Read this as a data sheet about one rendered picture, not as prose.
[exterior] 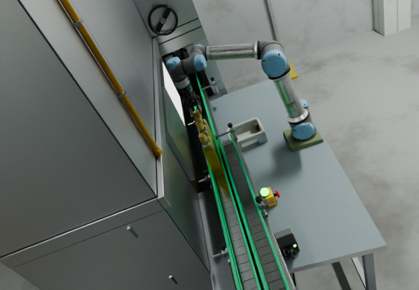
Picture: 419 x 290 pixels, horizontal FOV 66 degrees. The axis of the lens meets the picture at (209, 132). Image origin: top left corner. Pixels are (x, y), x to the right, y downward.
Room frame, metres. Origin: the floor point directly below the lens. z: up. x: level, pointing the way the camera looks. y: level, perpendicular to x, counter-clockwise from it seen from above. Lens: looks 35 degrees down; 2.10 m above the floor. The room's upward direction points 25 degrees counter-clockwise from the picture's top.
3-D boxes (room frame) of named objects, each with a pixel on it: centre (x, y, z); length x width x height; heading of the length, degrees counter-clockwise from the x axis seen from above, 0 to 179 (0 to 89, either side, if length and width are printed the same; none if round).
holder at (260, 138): (1.64, -0.19, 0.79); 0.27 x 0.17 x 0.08; 85
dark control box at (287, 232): (0.82, -0.11, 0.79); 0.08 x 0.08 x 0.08; 85
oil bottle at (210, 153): (1.34, 0.04, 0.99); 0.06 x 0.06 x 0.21; 85
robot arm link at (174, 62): (1.54, 0.02, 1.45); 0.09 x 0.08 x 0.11; 70
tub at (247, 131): (1.64, -0.21, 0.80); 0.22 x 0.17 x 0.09; 85
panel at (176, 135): (1.70, 0.14, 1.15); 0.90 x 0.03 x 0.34; 175
